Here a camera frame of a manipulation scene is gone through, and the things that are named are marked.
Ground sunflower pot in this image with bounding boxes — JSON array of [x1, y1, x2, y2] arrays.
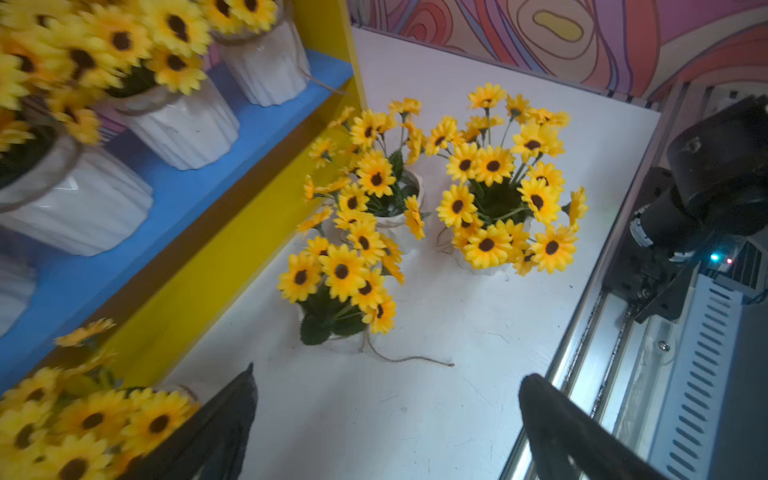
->
[[424, 83, 589, 277], [1, 318, 200, 479], [0, 23, 156, 258], [77, 0, 241, 172], [0, 255, 37, 336], [302, 97, 426, 253], [200, 0, 310, 107], [277, 203, 457, 367]]

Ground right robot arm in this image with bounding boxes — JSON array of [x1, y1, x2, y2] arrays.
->
[[604, 95, 767, 323]]

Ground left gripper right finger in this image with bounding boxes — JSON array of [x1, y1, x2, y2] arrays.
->
[[518, 374, 663, 479]]

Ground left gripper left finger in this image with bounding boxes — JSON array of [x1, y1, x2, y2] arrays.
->
[[121, 365, 258, 479]]

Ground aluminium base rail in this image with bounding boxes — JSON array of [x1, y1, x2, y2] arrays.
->
[[497, 83, 768, 480]]

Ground yellow shelf unit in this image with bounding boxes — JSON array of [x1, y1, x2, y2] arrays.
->
[[1, 1, 365, 389]]

